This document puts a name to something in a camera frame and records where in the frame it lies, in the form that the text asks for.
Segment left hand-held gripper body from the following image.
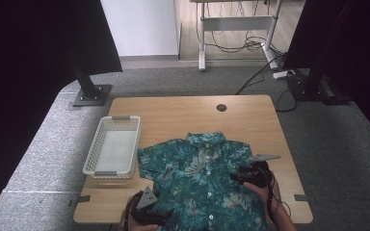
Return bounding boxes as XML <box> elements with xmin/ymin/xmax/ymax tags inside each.
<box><xmin>129</xmin><ymin>185</ymin><xmax>168</xmax><ymax>226</ymax></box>

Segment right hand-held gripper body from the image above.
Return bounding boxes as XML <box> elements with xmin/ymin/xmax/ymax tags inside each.
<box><xmin>237</xmin><ymin>153</ymin><xmax>282</xmax><ymax>190</ymax></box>

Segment teal floral shirt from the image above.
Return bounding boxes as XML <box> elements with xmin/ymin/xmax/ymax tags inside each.
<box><xmin>137</xmin><ymin>131</ymin><xmax>268</xmax><ymax>231</ymax></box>

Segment person's left hand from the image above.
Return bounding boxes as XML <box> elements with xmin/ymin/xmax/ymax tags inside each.
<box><xmin>119</xmin><ymin>196</ymin><xmax>161</xmax><ymax>231</ymax></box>

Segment person's right hand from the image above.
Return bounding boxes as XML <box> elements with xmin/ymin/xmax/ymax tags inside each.
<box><xmin>243</xmin><ymin>177</ymin><xmax>282</xmax><ymax>216</ymax></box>

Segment white plastic basket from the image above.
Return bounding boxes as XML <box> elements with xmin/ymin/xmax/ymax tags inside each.
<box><xmin>82</xmin><ymin>115</ymin><xmax>142</xmax><ymax>179</ymax></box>

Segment white power strip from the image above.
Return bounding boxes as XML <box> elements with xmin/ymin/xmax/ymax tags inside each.
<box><xmin>272</xmin><ymin>69</ymin><xmax>296</xmax><ymax>80</ymax></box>

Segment black metal stand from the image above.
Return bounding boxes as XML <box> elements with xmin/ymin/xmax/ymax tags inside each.
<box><xmin>287</xmin><ymin>0</ymin><xmax>353</xmax><ymax>106</ymax></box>
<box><xmin>62</xmin><ymin>47</ymin><xmax>114</xmax><ymax>108</ymax></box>

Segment black curtain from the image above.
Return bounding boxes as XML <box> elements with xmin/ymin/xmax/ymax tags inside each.
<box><xmin>282</xmin><ymin>0</ymin><xmax>370</xmax><ymax>147</ymax></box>
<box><xmin>0</xmin><ymin>0</ymin><xmax>123</xmax><ymax>222</ymax></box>

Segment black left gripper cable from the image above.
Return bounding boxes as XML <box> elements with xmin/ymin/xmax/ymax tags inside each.
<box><xmin>122</xmin><ymin>191</ymin><xmax>144</xmax><ymax>231</ymax></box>

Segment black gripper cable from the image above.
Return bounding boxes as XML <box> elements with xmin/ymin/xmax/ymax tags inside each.
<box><xmin>258</xmin><ymin>162</ymin><xmax>293</xmax><ymax>224</ymax></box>
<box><xmin>122</xmin><ymin>191</ymin><xmax>144</xmax><ymax>231</ymax></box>

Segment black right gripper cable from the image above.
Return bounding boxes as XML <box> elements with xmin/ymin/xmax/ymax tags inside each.
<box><xmin>258</xmin><ymin>162</ymin><xmax>293</xmax><ymax>224</ymax></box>

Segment looped black floor cable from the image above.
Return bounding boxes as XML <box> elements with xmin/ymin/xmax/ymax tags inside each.
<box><xmin>275</xmin><ymin>86</ymin><xmax>299</xmax><ymax>114</ymax></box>

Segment long black floor cable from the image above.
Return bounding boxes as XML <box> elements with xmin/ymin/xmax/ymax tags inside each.
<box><xmin>235</xmin><ymin>53</ymin><xmax>285</xmax><ymax>96</ymax></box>

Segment bundle of black cables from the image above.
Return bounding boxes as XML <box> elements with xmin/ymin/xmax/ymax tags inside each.
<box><xmin>205</xmin><ymin>30</ymin><xmax>284</xmax><ymax>54</ymax></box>

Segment white desk frame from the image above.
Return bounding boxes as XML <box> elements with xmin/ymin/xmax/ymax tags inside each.
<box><xmin>190</xmin><ymin>0</ymin><xmax>285</xmax><ymax>72</ymax></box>

